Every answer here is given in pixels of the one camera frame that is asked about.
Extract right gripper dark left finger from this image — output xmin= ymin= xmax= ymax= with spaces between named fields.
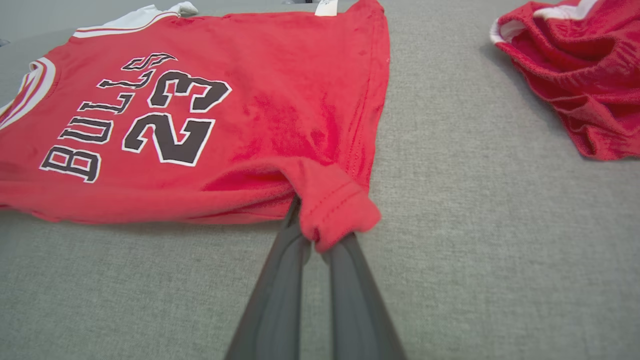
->
xmin=225 ymin=196 xmax=314 ymax=360

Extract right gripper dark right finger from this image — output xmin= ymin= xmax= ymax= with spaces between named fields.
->
xmin=320 ymin=232 xmax=407 ymax=360

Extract red Bulls 23 jersey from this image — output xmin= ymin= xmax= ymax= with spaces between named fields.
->
xmin=0 ymin=0 xmax=391 ymax=254

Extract red shorts with white stripes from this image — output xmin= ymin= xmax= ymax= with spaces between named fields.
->
xmin=489 ymin=0 xmax=640 ymax=162

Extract grey fabric sofa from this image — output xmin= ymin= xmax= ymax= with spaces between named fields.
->
xmin=0 ymin=0 xmax=640 ymax=360

